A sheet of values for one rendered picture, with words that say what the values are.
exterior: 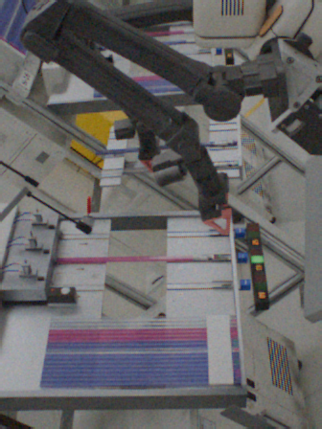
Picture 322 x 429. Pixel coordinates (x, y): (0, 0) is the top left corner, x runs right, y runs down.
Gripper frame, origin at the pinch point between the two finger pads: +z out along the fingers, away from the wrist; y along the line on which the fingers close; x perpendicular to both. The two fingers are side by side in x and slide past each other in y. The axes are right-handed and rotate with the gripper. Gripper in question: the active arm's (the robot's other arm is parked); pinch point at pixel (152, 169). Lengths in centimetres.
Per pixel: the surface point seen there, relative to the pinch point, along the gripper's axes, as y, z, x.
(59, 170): -215, 166, -116
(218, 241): 31.8, 4.5, 22.4
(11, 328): 69, -2, -33
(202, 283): 50, 3, 18
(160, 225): 21.5, 6.1, 3.3
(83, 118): -234, 132, -93
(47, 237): 37.7, -6.7, -28.0
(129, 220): 22.0, 2.8, -6.1
